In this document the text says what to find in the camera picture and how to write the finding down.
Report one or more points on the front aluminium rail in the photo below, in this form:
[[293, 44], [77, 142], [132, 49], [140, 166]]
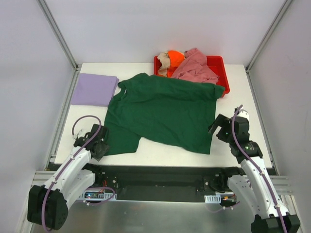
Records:
[[281, 183]]

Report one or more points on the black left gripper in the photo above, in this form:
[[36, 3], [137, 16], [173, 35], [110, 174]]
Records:
[[101, 147]]

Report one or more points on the orange t shirt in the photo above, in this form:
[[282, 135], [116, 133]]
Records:
[[176, 58]]

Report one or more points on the green t shirt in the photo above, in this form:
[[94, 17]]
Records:
[[164, 110]]

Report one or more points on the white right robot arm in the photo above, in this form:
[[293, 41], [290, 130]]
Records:
[[251, 182]]

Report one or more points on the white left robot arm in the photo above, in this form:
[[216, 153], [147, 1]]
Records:
[[49, 203]]

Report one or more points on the pink t shirt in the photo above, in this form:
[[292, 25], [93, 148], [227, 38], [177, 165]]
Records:
[[195, 69]]

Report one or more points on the red plastic bin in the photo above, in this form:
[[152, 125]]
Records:
[[216, 64]]

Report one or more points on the left aluminium frame post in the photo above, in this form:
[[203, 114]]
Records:
[[57, 33]]

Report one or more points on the aluminium frame post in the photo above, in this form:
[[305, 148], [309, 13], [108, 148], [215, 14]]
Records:
[[276, 21], [57, 33]]

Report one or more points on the right white cable duct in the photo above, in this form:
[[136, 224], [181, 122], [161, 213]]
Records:
[[213, 199]]

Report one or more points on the beige t shirt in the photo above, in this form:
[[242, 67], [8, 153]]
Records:
[[165, 63]]

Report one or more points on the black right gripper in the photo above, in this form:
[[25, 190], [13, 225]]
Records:
[[219, 124]]

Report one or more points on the folded lavender t shirt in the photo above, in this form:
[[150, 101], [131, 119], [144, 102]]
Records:
[[94, 90]]

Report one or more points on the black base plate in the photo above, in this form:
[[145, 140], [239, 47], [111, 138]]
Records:
[[161, 183]]

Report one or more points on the white cable duct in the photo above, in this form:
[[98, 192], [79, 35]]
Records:
[[97, 196], [213, 199]]

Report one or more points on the right aluminium frame post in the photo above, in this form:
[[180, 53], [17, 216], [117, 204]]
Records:
[[276, 21]]

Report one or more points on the left white cable duct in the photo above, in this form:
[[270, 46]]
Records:
[[97, 196]]

